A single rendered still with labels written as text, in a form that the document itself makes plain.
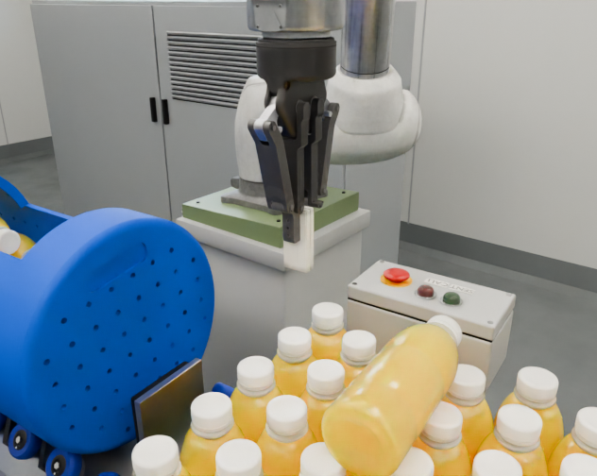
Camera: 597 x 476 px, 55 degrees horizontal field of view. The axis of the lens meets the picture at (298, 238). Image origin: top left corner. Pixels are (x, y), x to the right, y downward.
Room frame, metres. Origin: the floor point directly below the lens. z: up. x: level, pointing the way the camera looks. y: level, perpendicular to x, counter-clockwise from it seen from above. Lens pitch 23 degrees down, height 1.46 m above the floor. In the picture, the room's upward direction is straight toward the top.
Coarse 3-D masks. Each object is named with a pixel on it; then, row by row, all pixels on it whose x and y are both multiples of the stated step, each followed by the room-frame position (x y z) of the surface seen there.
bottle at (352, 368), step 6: (342, 354) 0.56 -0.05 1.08; (336, 360) 0.57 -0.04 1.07; (342, 360) 0.56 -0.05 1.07; (348, 360) 0.55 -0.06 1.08; (348, 366) 0.55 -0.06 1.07; (354, 366) 0.54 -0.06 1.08; (360, 366) 0.54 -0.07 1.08; (348, 372) 0.54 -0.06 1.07; (354, 372) 0.54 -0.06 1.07; (348, 378) 0.54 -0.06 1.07; (354, 378) 0.53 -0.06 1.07; (348, 384) 0.53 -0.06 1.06
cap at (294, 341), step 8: (288, 328) 0.58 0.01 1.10; (296, 328) 0.58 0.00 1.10; (280, 336) 0.56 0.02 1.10; (288, 336) 0.56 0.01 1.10; (296, 336) 0.56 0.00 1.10; (304, 336) 0.56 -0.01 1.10; (280, 344) 0.56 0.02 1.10; (288, 344) 0.55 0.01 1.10; (296, 344) 0.55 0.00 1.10; (304, 344) 0.55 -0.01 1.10; (288, 352) 0.55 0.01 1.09; (296, 352) 0.55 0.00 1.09; (304, 352) 0.55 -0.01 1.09
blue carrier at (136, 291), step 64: (0, 192) 0.90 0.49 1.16; (0, 256) 0.56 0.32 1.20; (64, 256) 0.53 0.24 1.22; (128, 256) 0.58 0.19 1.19; (192, 256) 0.66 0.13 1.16; (0, 320) 0.50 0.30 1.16; (64, 320) 0.51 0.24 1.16; (128, 320) 0.57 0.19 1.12; (192, 320) 0.65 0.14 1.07; (0, 384) 0.48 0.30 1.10; (64, 384) 0.50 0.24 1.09; (128, 384) 0.56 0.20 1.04; (64, 448) 0.49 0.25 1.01
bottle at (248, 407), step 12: (240, 396) 0.49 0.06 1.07; (252, 396) 0.49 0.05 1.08; (264, 396) 0.49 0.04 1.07; (276, 396) 0.50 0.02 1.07; (240, 408) 0.48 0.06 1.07; (252, 408) 0.48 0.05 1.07; (264, 408) 0.48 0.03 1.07; (240, 420) 0.48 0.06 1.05; (252, 420) 0.48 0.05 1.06; (264, 420) 0.48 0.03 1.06; (252, 432) 0.47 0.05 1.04
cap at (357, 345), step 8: (344, 336) 0.56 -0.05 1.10; (352, 336) 0.56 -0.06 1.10; (360, 336) 0.56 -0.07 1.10; (368, 336) 0.56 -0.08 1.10; (344, 344) 0.55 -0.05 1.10; (352, 344) 0.55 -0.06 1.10; (360, 344) 0.55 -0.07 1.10; (368, 344) 0.55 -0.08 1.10; (344, 352) 0.55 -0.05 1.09; (352, 352) 0.54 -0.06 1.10; (360, 352) 0.54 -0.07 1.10; (368, 352) 0.54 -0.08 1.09; (360, 360) 0.54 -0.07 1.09
